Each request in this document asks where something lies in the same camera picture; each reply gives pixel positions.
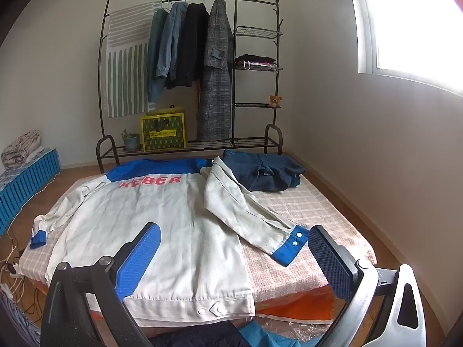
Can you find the pink plaid blanket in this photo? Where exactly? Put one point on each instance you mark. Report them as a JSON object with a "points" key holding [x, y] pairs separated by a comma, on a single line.
{"points": [[307, 206]]}

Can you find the green striped wall hanging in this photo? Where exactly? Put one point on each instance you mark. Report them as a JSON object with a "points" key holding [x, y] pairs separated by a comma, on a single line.
{"points": [[123, 76]]}

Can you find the teal denim jacket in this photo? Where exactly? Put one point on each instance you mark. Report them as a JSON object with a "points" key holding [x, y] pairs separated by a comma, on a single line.
{"points": [[153, 61]]}

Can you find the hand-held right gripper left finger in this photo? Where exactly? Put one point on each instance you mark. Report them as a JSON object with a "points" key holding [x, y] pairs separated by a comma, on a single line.
{"points": [[139, 256]]}

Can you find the bundled patterned cloth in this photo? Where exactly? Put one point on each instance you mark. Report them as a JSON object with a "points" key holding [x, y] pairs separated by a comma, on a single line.
{"points": [[20, 148]]}

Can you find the black coat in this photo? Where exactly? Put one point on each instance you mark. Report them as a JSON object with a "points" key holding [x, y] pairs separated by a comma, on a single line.
{"points": [[193, 43]]}

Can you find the light blue cloth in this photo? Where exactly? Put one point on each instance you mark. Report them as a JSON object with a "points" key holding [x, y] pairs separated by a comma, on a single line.
{"points": [[267, 338]]}

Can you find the black metal clothes rack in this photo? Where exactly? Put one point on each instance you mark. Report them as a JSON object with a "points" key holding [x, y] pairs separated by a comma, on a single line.
{"points": [[235, 123]]}

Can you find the white and blue jacket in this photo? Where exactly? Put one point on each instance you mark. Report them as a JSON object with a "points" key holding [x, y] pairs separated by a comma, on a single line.
{"points": [[162, 217]]}

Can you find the small potted plant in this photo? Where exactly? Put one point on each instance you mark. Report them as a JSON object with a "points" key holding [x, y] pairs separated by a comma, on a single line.
{"points": [[131, 142]]}

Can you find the window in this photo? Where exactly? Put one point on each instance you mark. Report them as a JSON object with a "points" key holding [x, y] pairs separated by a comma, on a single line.
{"points": [[416, 25]]}

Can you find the folded navy clothes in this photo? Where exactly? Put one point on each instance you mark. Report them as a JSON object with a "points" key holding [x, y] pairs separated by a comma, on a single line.
{"points": [[267, 173]]}

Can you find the orange sheet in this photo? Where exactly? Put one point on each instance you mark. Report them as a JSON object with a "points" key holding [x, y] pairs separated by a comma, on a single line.
{"points": [[300, 307]]}

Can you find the stack of folded clothes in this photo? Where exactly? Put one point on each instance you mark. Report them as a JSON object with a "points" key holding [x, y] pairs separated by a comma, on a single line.
{"points": [[253, 59]]}

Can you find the small teddy bear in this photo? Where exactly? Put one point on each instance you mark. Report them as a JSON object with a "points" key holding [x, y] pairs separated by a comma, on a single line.
{"points": [[275, 100]]}

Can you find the person's striped trousers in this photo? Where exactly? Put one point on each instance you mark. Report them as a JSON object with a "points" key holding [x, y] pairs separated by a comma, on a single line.
{"points": [[14, 325]]}

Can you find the yellow and green box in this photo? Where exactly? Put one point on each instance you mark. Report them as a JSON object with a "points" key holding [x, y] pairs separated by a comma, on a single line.
{"points": [[162, 132]]}

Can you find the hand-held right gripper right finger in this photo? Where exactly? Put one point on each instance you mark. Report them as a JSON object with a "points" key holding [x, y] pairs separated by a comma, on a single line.
{"points": [[327, 256]]}

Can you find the blue slatted crate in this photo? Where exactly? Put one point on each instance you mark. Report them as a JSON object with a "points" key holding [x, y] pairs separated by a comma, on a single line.
{"points": [[29, 184]]}

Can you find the blue denim jacket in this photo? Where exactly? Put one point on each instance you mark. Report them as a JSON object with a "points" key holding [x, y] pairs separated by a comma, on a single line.
{"points": [[172, 43]]}

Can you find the grey plaid coat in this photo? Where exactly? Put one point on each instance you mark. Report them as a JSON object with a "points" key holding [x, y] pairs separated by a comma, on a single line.
{"points": [[215, 97]]}

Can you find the dark navy cloth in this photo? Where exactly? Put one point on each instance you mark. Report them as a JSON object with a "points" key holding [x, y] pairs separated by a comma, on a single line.
{"points": [[202, 336]]}

